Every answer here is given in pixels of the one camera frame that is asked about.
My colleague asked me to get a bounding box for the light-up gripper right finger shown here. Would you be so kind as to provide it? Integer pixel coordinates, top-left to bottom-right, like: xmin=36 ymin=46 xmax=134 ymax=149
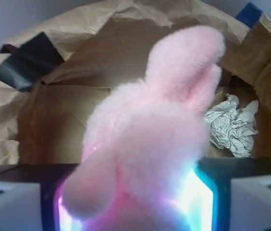
xmin=181 ymin=158 xmax=271 ymax=231

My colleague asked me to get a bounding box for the light-up gripper left finger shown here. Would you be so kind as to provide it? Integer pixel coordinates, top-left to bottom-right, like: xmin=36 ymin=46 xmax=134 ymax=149
xmin=0 ymin=164 xmax=83 ymax=231

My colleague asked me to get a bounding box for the crumpled white paper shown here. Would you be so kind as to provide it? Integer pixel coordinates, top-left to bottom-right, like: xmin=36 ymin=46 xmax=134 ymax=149
xmin=204 ymin=94 xmax=259 ymax=157

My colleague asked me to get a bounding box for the brown paper bag bin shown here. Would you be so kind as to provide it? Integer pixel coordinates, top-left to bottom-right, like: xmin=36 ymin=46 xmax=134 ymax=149
xmin=0 ymin=0 xmax=271 ymax=165

